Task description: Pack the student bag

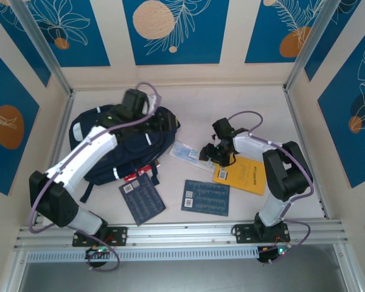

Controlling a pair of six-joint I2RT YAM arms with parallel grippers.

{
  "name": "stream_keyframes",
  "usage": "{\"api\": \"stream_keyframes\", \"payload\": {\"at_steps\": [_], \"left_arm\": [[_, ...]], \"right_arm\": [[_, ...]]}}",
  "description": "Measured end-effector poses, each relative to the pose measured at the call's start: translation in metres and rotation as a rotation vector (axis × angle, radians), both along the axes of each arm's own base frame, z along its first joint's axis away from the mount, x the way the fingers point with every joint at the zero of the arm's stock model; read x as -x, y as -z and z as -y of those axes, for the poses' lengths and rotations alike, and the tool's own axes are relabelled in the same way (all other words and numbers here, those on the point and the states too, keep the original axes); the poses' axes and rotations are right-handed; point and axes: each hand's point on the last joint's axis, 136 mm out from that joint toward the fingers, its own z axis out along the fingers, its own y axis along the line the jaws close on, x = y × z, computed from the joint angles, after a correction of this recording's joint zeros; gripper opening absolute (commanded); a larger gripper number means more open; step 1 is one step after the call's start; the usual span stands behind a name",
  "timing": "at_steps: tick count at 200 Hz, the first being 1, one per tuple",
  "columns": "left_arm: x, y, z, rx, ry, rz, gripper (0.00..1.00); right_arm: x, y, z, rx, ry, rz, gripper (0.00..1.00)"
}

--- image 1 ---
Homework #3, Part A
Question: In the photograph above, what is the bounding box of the light blue tissue pack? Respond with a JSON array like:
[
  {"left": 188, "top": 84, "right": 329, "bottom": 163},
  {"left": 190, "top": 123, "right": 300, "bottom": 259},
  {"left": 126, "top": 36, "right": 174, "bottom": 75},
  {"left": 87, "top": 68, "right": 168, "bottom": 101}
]
[{"left": 169, "top": 140, "right": 217, "bottom": 175}]

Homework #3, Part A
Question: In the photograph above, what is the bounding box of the yellow book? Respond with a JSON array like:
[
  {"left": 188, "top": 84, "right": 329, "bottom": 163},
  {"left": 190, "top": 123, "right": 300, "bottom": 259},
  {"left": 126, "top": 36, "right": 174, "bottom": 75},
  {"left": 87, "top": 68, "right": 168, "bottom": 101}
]
[{"left": 212, "top": 155, "right": 266, "bottom": 196}]

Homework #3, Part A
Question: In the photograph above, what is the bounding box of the dark blue paperback book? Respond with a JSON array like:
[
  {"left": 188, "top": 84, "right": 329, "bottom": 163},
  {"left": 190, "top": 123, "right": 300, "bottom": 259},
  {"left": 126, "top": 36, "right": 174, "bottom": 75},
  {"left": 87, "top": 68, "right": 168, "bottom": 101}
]
[
  {"left": 118, "top": 172, "right": 167, "bottom": 226},
  {"left": 181, "top": 178, "right": 231, "bottom": 217}
]

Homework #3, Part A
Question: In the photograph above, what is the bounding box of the navy blue backpack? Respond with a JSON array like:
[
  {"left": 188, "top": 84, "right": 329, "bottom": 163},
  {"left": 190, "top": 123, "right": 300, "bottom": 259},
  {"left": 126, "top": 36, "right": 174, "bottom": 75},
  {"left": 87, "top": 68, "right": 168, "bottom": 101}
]
[{"left": 69, "top": 104, "right": 182, "bottom": 204}]

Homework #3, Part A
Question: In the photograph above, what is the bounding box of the red snack packet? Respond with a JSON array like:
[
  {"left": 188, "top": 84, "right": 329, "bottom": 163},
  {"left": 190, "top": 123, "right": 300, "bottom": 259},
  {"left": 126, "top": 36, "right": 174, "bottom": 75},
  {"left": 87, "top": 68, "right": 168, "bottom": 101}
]
[{"left": 123, "top": 162, "right": 162, "bottom": 183}]

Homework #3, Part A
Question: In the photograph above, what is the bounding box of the black controller board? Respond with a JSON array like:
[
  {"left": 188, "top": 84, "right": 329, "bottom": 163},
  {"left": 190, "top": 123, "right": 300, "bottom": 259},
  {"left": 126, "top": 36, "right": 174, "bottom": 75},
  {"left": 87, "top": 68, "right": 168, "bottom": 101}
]
[
  {"left": 257, "top": 245, "right": 290, "bottom": 264},
  {"left": 85, "top": 246, "right": 115, "bottom": 261}
]

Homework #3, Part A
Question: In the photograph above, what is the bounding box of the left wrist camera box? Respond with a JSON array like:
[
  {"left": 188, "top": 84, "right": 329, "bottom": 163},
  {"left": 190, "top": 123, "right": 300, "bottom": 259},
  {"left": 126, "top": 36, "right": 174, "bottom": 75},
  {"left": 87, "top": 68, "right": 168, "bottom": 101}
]
[{"left": 144, "top": 93, "right": 162, "bottom": 115}]

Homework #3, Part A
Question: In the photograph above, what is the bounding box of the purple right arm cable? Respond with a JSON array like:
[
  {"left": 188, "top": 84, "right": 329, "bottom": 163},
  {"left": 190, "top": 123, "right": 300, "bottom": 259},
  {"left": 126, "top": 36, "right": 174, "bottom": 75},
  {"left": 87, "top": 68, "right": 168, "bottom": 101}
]
[{"left": 226, "top": 109, "right": 316, "bottom": 265}]

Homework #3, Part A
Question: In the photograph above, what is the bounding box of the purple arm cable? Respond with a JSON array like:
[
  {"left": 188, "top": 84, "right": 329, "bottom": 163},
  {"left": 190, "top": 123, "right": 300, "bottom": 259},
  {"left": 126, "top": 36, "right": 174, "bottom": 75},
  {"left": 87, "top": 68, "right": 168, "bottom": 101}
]
[
  {"left": 226, "top": 109, "right": 316, "bottom": 265},
  {"left": 29, "top": 81, "right": 164, "bottom": 271}
]

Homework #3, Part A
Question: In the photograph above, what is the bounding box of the aluminium side rail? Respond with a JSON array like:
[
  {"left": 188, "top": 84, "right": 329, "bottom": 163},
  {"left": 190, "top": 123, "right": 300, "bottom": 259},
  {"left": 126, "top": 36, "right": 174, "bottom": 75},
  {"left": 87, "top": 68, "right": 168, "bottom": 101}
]
[
  {"left": 283, "top": 86, "right": 330, "bottom": 219},
  {"left": 33, "top": 89, "right": 77, "bottom": 226}
]

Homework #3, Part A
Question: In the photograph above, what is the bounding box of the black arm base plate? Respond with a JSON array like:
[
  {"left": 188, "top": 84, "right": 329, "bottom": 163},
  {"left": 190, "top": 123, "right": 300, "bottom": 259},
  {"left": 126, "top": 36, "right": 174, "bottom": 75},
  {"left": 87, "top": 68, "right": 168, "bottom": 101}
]
[
  {"left": 72, "top": 226, "right": 128, "bottom": 247},
  {"left": 232, "top": 223, "right": 291, "bottom": 244}
]

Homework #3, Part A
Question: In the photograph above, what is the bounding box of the aluminium mounting rail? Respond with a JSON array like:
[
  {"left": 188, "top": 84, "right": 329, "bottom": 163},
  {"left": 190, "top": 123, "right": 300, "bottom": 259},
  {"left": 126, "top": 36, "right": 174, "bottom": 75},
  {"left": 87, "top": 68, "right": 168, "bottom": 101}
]
[{"left": 13, "top": 218, "right": 349, "bottom": 250}]

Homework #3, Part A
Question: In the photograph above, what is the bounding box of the grey slotted cable duct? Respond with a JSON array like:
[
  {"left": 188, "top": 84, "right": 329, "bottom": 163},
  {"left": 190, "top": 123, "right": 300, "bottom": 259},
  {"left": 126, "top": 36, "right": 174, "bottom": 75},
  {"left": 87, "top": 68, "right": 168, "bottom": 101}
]
[{"left": 27, "top": 246, "right": 261, "bottom": 263}]

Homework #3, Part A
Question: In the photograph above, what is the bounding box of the aluminium frame post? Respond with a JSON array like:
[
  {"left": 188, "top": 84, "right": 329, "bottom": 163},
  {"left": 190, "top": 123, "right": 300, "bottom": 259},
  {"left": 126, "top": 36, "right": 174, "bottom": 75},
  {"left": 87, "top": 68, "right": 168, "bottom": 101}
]
[
  {"left": 284, "top": 0, "right": 337, "bottom": 92},
  {"left": 10, "top": 0, "right": 74, "bottom": 95}
]

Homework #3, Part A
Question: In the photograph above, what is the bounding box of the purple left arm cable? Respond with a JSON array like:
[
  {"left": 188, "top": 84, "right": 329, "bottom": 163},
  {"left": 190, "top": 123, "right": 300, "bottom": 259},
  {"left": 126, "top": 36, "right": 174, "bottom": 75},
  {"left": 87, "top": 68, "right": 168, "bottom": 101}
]
[{"left": 29, "top": 81, "right": 164, "bottom": 271}]

